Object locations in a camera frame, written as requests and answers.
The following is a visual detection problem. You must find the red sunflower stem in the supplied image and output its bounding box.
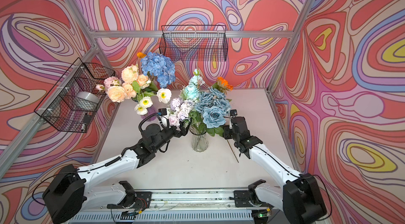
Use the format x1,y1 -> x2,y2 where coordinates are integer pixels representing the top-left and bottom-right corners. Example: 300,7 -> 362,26
226,139 -> 239,164

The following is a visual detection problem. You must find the clear ribbed glass vase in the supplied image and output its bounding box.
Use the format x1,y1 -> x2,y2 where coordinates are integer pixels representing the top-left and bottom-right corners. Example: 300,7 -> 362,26
190,127 -> 209,152

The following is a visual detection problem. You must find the lilac white mixed bouquet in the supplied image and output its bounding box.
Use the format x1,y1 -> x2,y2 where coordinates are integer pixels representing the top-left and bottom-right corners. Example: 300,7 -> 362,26
168,97 -> 196,127

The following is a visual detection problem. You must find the blue purple glass vase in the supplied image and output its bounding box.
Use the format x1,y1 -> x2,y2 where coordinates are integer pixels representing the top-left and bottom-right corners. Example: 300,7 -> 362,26
141,106 -> 158,122

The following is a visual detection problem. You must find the teal white bouquet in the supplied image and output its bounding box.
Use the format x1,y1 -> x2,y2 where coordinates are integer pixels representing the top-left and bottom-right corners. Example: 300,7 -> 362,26
189,87 -> 231,137

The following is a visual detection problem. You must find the white yellow-centred poppy stem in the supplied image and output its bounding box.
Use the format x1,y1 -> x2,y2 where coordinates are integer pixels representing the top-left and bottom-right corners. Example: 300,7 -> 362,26
133,88 -> 172,117

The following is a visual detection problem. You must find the pale blue rose stem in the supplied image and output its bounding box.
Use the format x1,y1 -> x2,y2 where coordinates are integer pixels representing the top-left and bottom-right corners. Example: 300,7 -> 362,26
180,69 -> 205,101

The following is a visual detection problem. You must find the peach rose flower stem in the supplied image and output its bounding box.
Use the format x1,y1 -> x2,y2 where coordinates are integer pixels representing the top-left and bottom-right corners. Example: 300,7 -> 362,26
105,74 -> 152,103

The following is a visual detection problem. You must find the orange gerbera flower stem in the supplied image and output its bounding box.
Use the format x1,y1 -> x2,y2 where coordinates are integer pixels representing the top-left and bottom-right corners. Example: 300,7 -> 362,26
212,76 -> 234,94

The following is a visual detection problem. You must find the blue hydrangea flower stem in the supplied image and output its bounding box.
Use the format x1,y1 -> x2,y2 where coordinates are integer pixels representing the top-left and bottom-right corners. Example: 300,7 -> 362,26
141,52 -> 176,88

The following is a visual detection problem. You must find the cream rose flower stem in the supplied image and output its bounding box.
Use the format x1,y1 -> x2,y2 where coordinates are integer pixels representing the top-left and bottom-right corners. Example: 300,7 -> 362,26
121,64 -> 139,83

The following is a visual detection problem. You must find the pink rose flower stem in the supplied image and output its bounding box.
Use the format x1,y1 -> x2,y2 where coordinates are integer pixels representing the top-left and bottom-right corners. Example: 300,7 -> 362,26
96,76 -> 122,91

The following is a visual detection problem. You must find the orange poppy flower stem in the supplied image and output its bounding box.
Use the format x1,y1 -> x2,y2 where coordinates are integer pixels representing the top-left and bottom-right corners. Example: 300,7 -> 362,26
136,52 -> 147,73

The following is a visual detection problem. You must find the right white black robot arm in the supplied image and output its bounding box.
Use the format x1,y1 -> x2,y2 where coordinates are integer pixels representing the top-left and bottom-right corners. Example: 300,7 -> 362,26
224,117 -> 327,224

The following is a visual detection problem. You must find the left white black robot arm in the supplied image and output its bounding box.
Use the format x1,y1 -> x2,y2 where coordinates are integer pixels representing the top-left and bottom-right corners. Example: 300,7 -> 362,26
42,123 -> 189,224

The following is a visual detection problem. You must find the small black device in basket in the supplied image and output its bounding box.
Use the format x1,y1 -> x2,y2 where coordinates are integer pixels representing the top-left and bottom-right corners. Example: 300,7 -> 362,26
82,113 -> 92,125

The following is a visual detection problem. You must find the white tape roll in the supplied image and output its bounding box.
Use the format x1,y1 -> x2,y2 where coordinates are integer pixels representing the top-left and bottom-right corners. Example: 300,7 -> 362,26
75,91 -> 100,107

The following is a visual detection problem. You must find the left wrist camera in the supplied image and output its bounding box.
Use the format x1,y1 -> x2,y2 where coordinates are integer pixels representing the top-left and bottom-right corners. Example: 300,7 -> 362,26
158,108 -> 169,128

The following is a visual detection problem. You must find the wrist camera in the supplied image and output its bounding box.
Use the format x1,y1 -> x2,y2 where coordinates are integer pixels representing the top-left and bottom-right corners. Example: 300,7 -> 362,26
158,108 -> 169,128
229,109 -> 238,129

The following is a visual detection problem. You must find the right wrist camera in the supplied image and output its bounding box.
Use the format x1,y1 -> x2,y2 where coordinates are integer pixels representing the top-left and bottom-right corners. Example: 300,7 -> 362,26
229,109 -> 238,129

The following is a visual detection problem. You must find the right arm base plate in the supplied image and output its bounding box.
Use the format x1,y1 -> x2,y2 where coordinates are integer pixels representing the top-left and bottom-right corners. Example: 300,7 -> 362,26
230,190 -> 274,209

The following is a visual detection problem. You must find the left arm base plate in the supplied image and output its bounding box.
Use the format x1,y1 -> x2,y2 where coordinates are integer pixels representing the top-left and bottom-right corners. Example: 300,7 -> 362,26
107,191 -> 152,210

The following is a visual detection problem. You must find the black wire basket left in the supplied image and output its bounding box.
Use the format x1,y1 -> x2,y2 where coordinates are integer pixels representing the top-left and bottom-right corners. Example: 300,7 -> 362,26
34,58 -> 115,133

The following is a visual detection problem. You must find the black wire basket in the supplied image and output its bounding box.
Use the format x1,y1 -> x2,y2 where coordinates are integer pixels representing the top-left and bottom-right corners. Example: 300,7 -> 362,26
34,58 -> 115,133
159,24 -> 228,62

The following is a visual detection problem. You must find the black wire basket back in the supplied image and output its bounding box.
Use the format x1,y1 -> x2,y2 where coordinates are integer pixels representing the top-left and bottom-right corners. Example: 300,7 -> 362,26
159,24 -> 228,62

